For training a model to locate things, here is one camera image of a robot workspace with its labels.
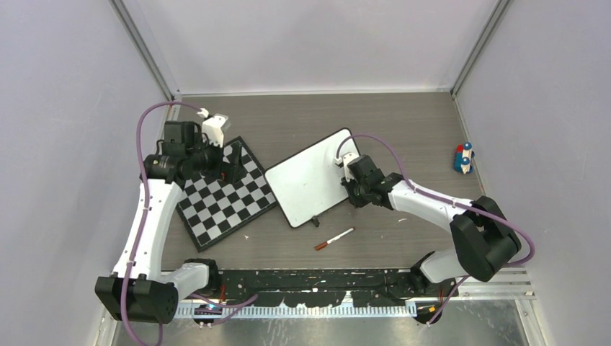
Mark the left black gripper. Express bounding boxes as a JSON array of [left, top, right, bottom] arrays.
[[187, 133, 246, 184]]

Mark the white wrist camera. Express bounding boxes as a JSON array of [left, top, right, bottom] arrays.
[[197, 108, 231, 148], [334, 152, 359, 167]]

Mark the white whiteboard black frame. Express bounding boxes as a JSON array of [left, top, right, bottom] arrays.
[[264, 128, 360, 229]]

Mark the black white chessboard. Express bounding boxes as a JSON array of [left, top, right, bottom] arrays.
[[176, 136, 277, 252]]

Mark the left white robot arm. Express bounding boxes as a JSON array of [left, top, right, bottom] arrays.
[[94, 115, 245, 324]]

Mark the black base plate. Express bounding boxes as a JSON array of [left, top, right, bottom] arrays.
[[175, 268, 459, 309]]

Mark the blue red toy car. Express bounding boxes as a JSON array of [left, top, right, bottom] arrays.
[[454, 141, 475, 174]]

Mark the slotted cable duct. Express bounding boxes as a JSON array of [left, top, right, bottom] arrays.
[[174, 302, 417, 319]]

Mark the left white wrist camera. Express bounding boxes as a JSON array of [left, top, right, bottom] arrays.
[[197, 108, 231, 148]]

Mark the red white marker pen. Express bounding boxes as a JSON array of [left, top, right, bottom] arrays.
[[314, 228, 355, 251]]

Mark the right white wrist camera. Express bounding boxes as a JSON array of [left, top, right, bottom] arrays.
[[334, 152, 359, 167]]

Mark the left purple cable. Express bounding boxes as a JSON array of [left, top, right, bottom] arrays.
[[119, 100, 259, 346]]

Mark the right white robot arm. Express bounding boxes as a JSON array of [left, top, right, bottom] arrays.
[[337, 152, 522, 296]]

